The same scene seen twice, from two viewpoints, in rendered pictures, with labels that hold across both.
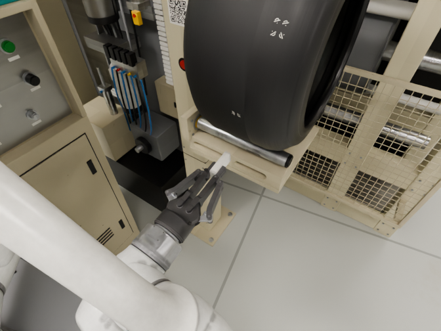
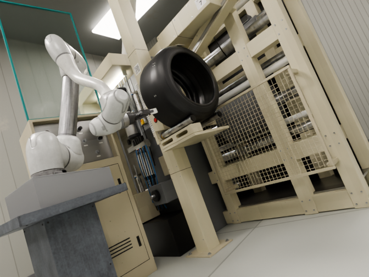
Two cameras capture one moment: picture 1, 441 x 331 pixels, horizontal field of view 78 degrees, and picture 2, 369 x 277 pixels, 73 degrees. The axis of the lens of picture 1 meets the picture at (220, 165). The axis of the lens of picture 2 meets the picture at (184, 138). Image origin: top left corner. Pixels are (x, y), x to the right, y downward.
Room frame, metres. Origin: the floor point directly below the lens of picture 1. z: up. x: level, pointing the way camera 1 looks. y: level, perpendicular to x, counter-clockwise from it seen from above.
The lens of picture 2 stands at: (-1.01, -0.44, 0.58)
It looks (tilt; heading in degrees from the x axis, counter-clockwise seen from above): 8 degrees up; 12
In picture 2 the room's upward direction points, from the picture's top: 21 degrees counter-clockwise
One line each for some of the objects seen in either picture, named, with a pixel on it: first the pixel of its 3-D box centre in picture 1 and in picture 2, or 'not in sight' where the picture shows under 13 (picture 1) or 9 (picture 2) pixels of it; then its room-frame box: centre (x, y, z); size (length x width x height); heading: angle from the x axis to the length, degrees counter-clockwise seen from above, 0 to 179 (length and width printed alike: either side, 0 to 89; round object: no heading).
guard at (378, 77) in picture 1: (332, 140); (252, 139); (0.92, -0.51, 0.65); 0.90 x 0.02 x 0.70; 56
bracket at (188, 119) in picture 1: (218, 100); (176, 133); (0.87, 0.01, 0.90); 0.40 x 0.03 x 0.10; 146
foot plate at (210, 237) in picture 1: (207, 218); (208, 247); (0.90, 0.08, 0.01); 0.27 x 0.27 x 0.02; 56
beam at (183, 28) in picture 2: not in sight; (190, 24); (0.95, -0.41, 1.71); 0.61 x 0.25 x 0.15; 56
